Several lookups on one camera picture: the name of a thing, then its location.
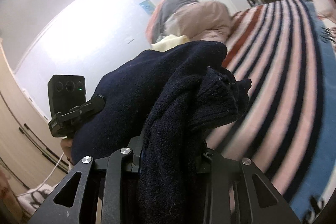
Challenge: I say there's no dark navy knit sweater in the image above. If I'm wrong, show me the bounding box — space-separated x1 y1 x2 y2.
71 41 251 223

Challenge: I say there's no white fleece patterned sleeve forearm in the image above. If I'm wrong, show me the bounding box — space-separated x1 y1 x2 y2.
17 183 58 215

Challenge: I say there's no person's left hand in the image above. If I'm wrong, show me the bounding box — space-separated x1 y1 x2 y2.
60 137 73 162

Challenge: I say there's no cream yellow garment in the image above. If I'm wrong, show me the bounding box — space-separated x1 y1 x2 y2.
151 35 190 52

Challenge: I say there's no striped pink navy blanket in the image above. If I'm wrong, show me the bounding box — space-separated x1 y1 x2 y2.
207 0 335 220

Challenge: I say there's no pink beige rolled duvet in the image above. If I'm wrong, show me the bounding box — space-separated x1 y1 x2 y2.
146 0 232 44

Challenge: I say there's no black camera box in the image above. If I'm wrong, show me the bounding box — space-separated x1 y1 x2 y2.
47 75 86 118

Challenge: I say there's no white cable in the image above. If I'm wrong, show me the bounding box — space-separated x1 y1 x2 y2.
15 151 66 198

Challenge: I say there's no blue wall poster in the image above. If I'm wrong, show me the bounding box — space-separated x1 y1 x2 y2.
139 0 155 15

